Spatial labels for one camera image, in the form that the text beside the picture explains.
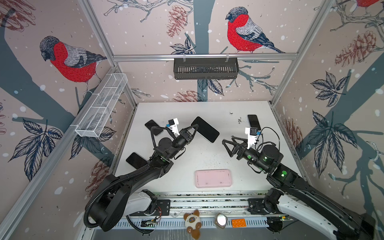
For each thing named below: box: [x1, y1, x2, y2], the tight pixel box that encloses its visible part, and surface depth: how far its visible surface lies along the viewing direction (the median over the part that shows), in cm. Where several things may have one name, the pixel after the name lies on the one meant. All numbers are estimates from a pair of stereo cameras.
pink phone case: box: [195, 169, 232, 188], surface depth 83 cm
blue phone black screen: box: [191, 116, 220, 143], surface depth 74 cm
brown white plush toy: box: [183, 209, 202, 240], surface depth 68 cm
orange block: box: [232, 218, 247, 228], surface depth 70 cm
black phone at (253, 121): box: [247, 114, 261, 131], surface depth 110 cm
